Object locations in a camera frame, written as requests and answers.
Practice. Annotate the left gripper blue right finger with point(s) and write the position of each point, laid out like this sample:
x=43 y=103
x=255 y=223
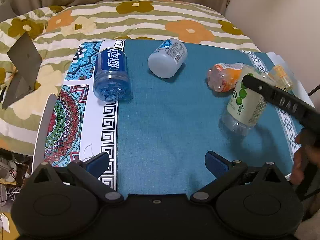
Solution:
x=226 y=174

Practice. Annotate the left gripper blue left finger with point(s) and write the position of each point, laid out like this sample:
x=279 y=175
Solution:
x=88 y=172

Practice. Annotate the green label plastic cup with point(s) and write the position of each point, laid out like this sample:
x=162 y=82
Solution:
x=245 y=105

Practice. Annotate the yellow orange small plastic cup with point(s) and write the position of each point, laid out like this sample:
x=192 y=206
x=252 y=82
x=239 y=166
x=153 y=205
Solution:
x=280 y=78

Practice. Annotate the blue label plastic cup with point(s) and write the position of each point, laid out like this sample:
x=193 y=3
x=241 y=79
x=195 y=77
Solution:
x=111 y=80

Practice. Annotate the orange label crumpled plastic cup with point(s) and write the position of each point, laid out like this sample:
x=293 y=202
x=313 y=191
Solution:
x=223 y=77

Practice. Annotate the person right hand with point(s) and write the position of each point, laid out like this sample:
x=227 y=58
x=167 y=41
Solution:
x=301 y=155

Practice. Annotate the teal patterned cloth mat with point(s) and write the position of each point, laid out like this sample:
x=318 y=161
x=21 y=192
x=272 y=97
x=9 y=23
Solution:
x=157 y=140

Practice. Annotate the grey open laptop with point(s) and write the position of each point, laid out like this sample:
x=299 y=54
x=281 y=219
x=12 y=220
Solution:
x=27 y=61

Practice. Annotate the floral striped bed quilt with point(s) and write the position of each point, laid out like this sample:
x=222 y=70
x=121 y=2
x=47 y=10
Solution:
x=58 y=31

